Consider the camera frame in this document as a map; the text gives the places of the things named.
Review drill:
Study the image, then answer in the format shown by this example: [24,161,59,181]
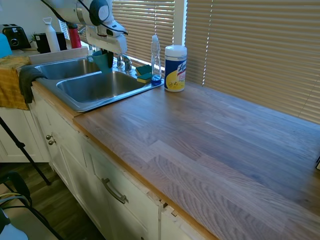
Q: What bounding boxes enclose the tan window blind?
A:
[110,0,176,68]
[185,0,320,126]

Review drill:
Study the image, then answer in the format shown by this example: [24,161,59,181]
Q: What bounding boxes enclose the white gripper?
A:
[85,23,129,69]

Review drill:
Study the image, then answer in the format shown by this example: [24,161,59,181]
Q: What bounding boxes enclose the metal cabinet bar handle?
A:
[100,177,129,205]

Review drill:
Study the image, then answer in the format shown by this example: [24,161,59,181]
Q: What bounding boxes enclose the black tripod leg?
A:
[0,115,53,186]

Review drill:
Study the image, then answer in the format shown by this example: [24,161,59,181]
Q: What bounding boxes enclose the disinfecting wipes canister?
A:
[163,44,188,93]

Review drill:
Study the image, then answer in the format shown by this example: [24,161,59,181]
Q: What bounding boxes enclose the white kitchen cabinets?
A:
[0,86,208,240]

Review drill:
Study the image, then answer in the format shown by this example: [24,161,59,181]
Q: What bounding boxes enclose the black toaster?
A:
[1,23,32,50]

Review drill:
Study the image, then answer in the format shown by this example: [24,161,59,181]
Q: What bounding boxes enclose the orange-red spray bottle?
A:
[67,23,83,49]

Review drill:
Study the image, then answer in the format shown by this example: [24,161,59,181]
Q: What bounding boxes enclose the black canister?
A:
[34,31,68,54]

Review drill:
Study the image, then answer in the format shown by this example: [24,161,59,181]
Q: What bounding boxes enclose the stainless steel double sink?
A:
[31,56,165,113]

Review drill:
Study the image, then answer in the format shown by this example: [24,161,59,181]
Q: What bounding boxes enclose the teal ceramic mug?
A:
[86,50,114,75]

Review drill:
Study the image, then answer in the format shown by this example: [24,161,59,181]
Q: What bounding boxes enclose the teal plastic object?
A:
[0,32,13,59]

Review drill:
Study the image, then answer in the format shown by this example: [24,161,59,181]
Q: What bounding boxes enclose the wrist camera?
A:
[105,23,130,39]

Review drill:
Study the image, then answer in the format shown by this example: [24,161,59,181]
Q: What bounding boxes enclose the white water bottle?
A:
[42,17,61,53]

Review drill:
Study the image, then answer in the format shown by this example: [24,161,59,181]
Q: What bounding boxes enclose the clear dish soap bottle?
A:
[150,34,163,86]

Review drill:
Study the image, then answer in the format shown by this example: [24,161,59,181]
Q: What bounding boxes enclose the yellow patterned towel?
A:
[0,55,33,111]

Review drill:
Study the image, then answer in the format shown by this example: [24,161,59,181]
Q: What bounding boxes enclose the grey dish cloth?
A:
[18,65,49,105]

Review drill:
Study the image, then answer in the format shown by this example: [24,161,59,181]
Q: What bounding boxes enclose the yellow green sponge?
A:
[135,64,153,76]
[136,72,154,85]

